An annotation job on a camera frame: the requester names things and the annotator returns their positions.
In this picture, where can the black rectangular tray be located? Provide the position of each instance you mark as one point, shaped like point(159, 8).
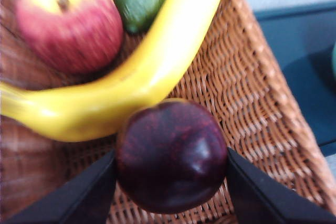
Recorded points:
point(302, 64)

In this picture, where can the yellow banana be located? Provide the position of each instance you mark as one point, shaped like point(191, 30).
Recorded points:
point(162, 61)

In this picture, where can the red apple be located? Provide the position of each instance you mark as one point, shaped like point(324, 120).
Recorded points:
point(71, 30)

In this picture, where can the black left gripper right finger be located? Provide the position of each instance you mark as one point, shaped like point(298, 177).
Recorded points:
point(262, 197)

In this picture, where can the green avocado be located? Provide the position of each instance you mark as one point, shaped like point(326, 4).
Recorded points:
point(139, 1)

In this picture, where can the dark purple plum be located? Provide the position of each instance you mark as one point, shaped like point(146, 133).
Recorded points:
point(170, 155)

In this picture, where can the brown wicker basket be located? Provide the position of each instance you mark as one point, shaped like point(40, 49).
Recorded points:
point(244, 98)

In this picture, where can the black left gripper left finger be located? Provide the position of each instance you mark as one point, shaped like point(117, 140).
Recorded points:
point(78, 200)

